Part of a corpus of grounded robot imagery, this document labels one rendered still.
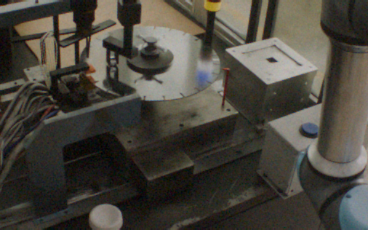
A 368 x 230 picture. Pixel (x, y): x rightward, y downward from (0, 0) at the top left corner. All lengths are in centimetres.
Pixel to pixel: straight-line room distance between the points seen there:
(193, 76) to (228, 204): 30
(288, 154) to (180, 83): 28
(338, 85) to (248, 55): 59
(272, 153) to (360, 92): 40
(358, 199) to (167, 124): 49
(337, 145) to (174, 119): 44
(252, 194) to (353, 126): 39
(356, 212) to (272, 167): 35
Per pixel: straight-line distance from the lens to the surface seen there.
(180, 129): 121
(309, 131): 118
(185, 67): 124
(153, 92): 115
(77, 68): 117
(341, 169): 98
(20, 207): 117
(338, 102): 89
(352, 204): 94
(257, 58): 142
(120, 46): 118
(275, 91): 135
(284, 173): 121
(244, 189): 124
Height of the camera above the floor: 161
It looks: 37 degrees down
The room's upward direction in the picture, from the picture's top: 6 degrees clockwise
